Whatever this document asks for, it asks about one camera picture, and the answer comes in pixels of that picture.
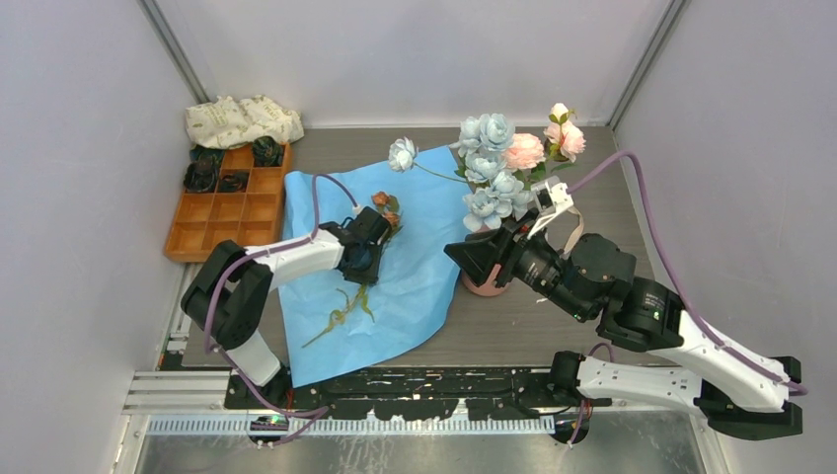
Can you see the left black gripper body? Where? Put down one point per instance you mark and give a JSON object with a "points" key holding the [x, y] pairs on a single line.
{"points": [[367, 270]]}

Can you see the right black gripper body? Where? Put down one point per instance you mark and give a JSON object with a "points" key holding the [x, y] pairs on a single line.
{"points": [[536, 266]]}

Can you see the orange rose stem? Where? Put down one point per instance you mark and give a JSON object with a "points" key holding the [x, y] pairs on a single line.
{"points": [[392, 219], [337, 317]]}

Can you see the flower bouquet blue paper wrap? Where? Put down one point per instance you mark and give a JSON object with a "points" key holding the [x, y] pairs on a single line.
{"points": [[410, 301]]}

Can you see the light blue flower stem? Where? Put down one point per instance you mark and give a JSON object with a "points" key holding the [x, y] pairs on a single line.
{"points": [[482, 151]]}

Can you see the pink peony flower stem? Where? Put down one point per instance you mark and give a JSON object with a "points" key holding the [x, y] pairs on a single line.
{"points": [[531, 157]]}

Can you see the beige ribbon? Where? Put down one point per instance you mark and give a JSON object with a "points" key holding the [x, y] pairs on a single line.
{"points": [[576, 233]]}

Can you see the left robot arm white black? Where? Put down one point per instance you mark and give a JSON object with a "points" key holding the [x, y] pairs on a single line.
{"points": [[227, 297]]}

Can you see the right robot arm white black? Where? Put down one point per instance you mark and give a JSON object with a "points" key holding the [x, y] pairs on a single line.
{"points": [[739, 393]]}

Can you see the pink cylindrical vase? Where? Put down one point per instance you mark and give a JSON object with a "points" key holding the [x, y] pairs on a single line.
{"points": [[487, 289]]}

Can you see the orange compartment tray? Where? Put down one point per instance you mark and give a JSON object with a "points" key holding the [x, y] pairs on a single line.
{"points": [[201, 221]]}

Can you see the dark rolled sock top right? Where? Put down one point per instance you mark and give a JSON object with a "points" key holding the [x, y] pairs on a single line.
{"points": [[267, 152]]}

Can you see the dark rolled sock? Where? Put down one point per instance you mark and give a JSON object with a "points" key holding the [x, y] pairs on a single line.
{"points": [[267, 152], [235, 182], [201, 177]]}

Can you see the dark rolled sock middle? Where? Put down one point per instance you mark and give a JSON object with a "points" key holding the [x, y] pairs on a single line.
{"points": [[235, 182]]}

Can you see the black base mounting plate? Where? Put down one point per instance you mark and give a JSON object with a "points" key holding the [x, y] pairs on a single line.
{"points": [[414, 393]]}

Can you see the dark rolled sock left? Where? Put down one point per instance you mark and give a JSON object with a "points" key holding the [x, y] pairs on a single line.
{"points": [[201, 177]]}

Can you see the cream patterned cloth bag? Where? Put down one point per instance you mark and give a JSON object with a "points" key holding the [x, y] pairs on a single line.
{"points": [[228, 123]]}

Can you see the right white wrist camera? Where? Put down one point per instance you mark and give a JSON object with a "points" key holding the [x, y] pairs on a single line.
{"points": [[552, 198]]}

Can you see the aluminium rail frame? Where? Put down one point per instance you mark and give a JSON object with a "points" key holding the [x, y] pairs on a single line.
{"points": [[198, 420]]}

